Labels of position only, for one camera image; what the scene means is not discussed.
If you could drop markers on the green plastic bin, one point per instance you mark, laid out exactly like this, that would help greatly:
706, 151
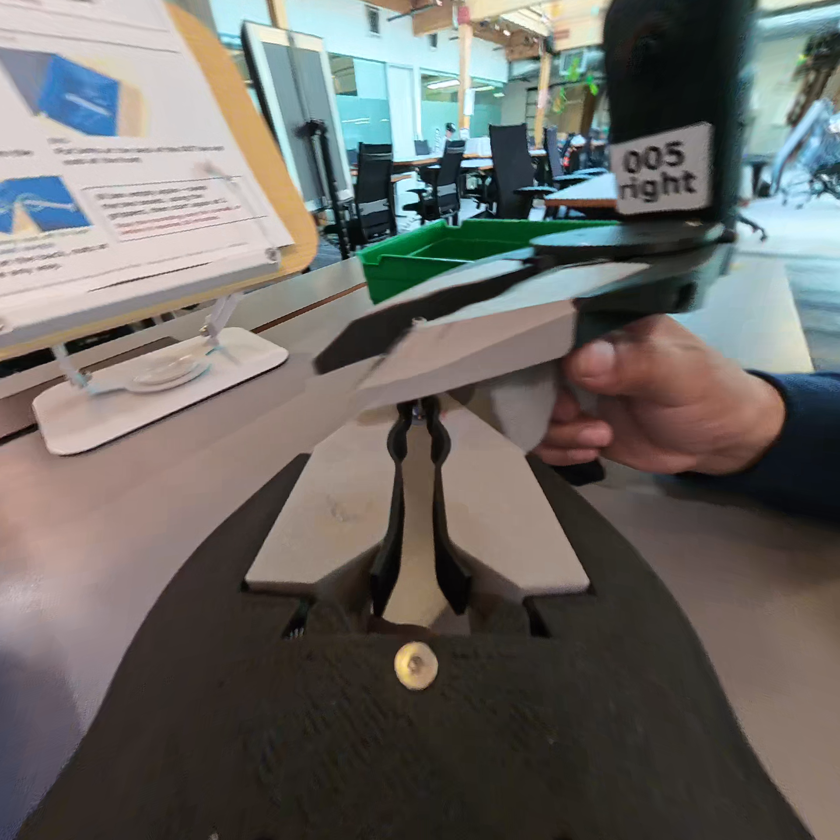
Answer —
420, 262

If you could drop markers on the green hanging plant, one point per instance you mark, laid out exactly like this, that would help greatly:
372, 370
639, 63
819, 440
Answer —
577, 79

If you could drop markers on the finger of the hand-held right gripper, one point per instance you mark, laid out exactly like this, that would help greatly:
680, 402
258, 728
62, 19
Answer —
499, 334
446, 295

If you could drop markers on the grey panel on stand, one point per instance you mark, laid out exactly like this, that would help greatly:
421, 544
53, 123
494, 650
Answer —
289, 98

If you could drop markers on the black tripod stand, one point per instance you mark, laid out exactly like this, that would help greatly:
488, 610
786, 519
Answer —
331, 177

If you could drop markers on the wooden board document stand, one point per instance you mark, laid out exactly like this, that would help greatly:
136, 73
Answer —
164, 380

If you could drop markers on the printed instruction sheet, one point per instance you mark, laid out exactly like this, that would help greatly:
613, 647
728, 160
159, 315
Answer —
98, 164

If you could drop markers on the group of black office chairs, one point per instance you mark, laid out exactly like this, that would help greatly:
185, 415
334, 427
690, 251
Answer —
512, 170

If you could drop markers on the silver metal bolt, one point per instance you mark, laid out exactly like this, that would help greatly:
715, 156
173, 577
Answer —
420, 410

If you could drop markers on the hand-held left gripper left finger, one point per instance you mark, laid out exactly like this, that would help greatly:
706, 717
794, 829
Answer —
321, 518

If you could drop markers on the wooden top office desk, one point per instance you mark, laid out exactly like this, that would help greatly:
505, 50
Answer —
584, 193

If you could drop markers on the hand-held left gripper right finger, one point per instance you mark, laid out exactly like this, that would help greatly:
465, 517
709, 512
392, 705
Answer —
512, 518

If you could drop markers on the person's right hand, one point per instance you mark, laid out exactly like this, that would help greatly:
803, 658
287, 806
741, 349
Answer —
669, 400

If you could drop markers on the white mesh office chair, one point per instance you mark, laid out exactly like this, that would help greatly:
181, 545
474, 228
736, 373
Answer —
810, 151

